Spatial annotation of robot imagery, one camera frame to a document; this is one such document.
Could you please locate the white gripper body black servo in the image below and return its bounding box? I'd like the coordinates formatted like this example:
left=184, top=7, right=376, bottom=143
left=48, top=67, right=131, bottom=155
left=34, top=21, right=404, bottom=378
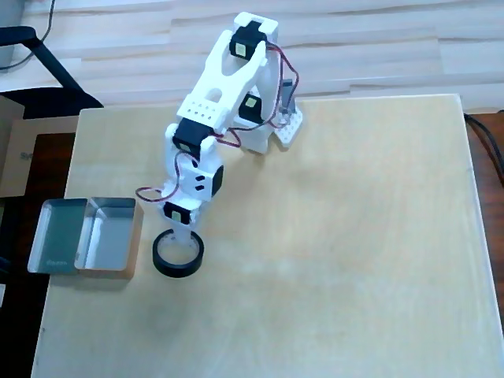
left=157, top=198, right=193, bottom=228

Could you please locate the black tape roll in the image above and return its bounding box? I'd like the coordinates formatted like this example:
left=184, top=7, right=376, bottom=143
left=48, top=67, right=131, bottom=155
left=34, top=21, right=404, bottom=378
left=152, top=229, right=205, bottom=280

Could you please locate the rectangular metal tray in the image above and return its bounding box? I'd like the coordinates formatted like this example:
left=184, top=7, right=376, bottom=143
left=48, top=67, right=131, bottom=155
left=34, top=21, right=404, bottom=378
left=26, top=196, right=145, bottom=281

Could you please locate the grey controller board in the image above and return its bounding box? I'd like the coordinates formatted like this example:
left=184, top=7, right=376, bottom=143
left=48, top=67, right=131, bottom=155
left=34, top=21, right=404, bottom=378
left=281, top=78, right=298, bottom=116

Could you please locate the grey monitor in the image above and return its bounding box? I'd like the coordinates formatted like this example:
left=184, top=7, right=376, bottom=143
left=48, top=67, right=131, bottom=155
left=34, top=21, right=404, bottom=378
left=0, top=0, right=25, bottom=69

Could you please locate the red servo cable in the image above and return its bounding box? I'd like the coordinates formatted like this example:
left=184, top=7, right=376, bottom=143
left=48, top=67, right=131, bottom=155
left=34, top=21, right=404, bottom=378
left=263, top=43, right=301, bottom=131
left=135, top=151, right=195, bottom=206

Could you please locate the white perforated base plate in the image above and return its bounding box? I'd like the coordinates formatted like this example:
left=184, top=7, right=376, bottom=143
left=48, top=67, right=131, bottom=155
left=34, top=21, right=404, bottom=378
left=273, top=105, right=305, bottom=150

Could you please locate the thin black cable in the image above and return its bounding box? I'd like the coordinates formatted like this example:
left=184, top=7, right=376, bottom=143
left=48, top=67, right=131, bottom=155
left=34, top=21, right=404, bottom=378
left=0, top=0, right=56, bottom=74

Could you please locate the thick black cable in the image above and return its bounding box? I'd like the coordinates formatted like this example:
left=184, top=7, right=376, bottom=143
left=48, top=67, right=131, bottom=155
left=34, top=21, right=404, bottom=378
left=463, top=113, right=504, bottom=178

